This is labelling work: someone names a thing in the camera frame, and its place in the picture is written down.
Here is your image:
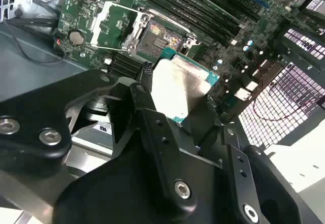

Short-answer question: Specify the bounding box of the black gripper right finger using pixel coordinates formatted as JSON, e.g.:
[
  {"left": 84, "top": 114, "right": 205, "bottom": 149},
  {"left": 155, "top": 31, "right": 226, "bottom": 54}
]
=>
[{"left": 181, "top": 97, "right": 322, "bottom": 224}]

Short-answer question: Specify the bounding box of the silver green CPU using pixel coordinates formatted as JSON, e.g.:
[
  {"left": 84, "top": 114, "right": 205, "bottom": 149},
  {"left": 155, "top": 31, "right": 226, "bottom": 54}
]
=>
[{"left": 149, "top": 46, "right": 221, "bottom": 124}]

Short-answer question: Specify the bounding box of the metal wire locking lever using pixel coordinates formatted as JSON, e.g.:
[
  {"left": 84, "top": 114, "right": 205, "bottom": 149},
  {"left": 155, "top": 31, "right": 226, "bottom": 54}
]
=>
[{"left": 148, "top": 10, "right": 191, "bottom": 33}]

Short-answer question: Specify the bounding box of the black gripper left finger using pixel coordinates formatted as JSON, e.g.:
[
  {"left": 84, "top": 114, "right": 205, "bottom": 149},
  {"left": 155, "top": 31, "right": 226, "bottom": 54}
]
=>
[{"left": 0, "top": 61, "right": 199, "bottom": 216}]

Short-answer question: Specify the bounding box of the metal socket cover frame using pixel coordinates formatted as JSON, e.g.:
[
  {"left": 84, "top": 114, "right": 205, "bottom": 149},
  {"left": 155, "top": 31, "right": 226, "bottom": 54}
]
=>
[{"left": 87, "top": 0, "right": 143, "bottom": 51}]

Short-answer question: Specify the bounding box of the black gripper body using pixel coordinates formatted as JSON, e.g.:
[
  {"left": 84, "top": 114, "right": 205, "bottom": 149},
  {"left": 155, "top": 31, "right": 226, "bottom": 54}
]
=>
[{"left": 54, "top": 142, "right": 237, "bottom": 224}]

